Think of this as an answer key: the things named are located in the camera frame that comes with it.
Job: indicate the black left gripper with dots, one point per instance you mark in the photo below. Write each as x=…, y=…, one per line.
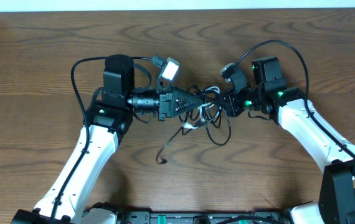
x=165, y=104

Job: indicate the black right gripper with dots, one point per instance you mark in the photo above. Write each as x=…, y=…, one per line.
x=231, y=105

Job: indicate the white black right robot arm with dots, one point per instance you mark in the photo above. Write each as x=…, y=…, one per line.
x=290, y=109

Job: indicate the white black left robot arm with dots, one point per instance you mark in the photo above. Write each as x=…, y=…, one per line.
x=105, y=122

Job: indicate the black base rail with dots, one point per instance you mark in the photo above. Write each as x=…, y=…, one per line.
x=151, y=217

